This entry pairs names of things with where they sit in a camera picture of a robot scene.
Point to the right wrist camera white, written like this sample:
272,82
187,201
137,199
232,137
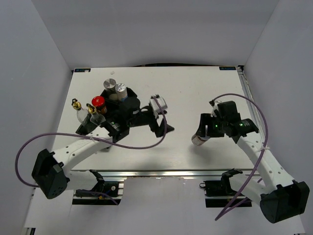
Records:
214,105

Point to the dark sauce bottle gold spout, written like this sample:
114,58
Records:
96,117

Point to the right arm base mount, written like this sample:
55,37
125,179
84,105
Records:
216,186

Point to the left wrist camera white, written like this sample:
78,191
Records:
158,105

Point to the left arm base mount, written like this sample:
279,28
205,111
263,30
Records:
103,193

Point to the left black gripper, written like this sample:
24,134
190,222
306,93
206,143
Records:
159,130

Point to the blue logo sticker left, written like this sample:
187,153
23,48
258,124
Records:
77,70

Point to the black condiment tray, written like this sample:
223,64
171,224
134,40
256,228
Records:
118,118

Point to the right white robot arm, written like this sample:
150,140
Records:
279,196

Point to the glass jar white powder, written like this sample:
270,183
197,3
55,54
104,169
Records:
109,85

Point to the aluminium table rail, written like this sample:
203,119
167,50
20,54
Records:
165,173

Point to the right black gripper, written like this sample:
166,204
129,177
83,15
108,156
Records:
206,119

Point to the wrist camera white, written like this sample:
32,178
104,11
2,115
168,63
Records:
158,105
214,105

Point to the red lid sauce jar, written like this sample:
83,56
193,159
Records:
99,103

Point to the blue logo sticker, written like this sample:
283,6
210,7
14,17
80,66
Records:
77,70
226,68

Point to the clear oil bottle gold spout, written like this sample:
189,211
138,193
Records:
81,113

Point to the white lid brown jar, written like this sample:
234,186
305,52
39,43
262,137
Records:
198,141

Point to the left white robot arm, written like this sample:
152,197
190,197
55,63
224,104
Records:
53,171

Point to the blue logo sticker right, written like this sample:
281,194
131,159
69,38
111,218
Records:
226,68

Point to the blue label silver lid jar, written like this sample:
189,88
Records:
121,91

